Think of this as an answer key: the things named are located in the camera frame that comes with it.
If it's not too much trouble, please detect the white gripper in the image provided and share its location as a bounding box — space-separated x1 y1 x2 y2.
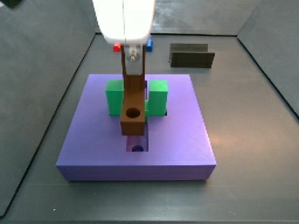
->
92 0 155 75

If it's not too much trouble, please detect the brown T-shaped block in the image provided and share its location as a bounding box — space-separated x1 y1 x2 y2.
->
120 45 146 136

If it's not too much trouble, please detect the purple base board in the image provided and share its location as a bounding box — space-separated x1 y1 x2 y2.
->
56 74 216 181

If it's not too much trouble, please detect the red peg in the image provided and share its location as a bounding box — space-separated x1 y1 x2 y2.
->
114 42 122 52

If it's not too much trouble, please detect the blue peg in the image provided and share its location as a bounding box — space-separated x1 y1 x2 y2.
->
146 36 154 52

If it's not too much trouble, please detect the green U-shaped block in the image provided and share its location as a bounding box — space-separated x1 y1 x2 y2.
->
106 80 168 116

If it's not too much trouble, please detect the black angle bracket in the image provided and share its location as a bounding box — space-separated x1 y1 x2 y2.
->
170 43 215 68

